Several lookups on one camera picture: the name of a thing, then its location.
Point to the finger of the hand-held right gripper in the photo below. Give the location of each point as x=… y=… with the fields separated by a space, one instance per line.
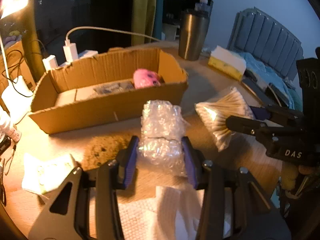
x=246 y=126
x=261 y=113

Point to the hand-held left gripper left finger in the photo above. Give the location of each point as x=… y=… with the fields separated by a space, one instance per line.
x=130 y=162

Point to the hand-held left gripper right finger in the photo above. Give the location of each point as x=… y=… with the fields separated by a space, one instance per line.
x=189 y=163

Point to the bag of cotton swabs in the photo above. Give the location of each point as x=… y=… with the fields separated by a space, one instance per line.
x=222 y=110

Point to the clear bubble wrap roll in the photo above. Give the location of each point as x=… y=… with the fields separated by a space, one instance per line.
x=160 y=135

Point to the cardboard box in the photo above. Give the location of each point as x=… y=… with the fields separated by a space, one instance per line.
x=112 y=110

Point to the blue blanket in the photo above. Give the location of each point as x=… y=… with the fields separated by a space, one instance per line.
x=272 y=77

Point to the white paper towel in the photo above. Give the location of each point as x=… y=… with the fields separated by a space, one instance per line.
x=150 y=217

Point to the yellow and white sponge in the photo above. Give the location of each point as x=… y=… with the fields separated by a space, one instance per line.
x=227 y=62

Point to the grey padded headboard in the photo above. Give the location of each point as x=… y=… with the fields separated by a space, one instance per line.
x=267 y=37

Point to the clear printed plastic packet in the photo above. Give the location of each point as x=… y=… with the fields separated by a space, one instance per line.
x=112 y=88

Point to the white tissue packet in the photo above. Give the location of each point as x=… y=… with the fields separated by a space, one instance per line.
x=47 y=172

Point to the pink plush toy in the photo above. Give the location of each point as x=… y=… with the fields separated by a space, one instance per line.
x=146 y=78

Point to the stainless steel tumbler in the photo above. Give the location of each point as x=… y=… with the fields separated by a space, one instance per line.
x=192 y=35

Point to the white power strip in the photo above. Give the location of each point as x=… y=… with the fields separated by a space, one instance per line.
x=86 y=54

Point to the white tube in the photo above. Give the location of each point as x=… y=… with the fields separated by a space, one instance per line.
x=10 y=127

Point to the small white charger plug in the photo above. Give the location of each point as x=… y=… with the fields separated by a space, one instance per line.
x=50 y=63

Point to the white power adapter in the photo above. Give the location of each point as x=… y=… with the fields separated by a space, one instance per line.
x=16 y=97

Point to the olive green curtain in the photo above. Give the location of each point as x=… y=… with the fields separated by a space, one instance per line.
x=143 y=10

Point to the desk lamp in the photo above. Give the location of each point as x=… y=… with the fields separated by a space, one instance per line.
x=12 y=2

